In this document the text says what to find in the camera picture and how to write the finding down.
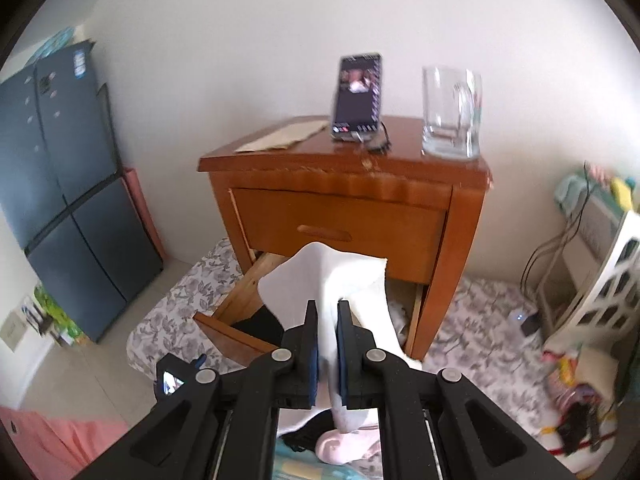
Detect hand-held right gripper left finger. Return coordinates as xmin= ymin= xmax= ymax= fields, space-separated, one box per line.
xmin=72 ymin=301 xmax=319 ymax=480

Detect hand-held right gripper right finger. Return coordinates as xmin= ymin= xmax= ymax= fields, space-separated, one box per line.
xmin=337 ymin=300 xmax=581 ymax=480

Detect black sock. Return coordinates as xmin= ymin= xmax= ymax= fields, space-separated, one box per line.
xmin=232 ymin=307 xmax=287 ymax=349

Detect white garment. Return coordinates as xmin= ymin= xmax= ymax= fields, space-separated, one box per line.
xmin=257 ymin=242 xmax=422 ymax=434

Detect pink slipper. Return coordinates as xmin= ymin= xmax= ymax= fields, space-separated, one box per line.
xmin=315 ymin=425 xmax=382 ymax=465

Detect pink cloth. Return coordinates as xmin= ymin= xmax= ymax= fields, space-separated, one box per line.
xmin=0 ymin=405 xmax=132 ymax=480

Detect green cartons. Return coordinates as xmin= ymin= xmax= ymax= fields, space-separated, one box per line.
xmin=20 ymin=282 xmax=84 ymax=349

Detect floral blanket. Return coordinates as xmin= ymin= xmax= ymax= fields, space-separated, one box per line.
xmin=126 ymin=237 xmax=567 ymax=429

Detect wooden nightstand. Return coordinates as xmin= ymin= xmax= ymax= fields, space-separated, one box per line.
xmin=197 ymin=115 xmax=494 ymax=362

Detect black adapter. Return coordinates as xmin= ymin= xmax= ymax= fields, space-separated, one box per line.
xmin=521 ymin=312 xmax=544 ymax=339

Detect brown paper napkin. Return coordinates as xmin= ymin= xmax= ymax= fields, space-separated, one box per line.
xmin=234 ymin=120 xmax=329 ymax=154

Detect phone stand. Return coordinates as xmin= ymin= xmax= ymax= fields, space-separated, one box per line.
xmin=331 ymin=120 xmax=387 ymax=144

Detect white cloth red trim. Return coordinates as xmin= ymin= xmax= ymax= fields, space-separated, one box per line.
xmin=542 ymin=410 xmax=622 ymax=463

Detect dark refrigerator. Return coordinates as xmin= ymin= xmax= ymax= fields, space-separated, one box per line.
xmin=0 ymin=40 xmax=165 ymax=344

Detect colourful clutter pile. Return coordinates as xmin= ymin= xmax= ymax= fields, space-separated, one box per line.
xmin=542 ymin=345 xmax=622 ymax=426

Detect black tangled cloth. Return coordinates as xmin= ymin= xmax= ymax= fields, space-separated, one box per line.
xmin=557 ymin=402 xmax=603 ymax=456

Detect smartphone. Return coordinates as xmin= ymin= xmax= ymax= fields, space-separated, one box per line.
xmin=330 ymin=52 xmax=384 ymax=142

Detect glass mug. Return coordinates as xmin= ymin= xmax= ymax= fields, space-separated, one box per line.
xmin=421 ymin=66 xmax=484 ymax=161

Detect white lattice laundry basket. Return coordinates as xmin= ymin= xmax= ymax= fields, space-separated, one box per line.
xmin=542 ymin=210 xmax=640 ymax=362

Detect light teal cloth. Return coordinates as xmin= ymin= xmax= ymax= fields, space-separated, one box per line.
xmin=555 ymin=175 xmax=592 ymax=217

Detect yellow item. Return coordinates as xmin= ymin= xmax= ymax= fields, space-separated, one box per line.
xmin=610 ymin=177 xmax=637 ymax=209

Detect blue round item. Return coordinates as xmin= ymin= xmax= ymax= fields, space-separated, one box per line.
xmin=35 ymin=27 xmax=77 ymax=59

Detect wall plate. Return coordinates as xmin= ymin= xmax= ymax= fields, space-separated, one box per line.
xmin=0 ymin=310 xmax=27 ymax=352

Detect black key strap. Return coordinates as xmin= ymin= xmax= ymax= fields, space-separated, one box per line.
xmin=357 ymin=122 xmax=392 ymax=155

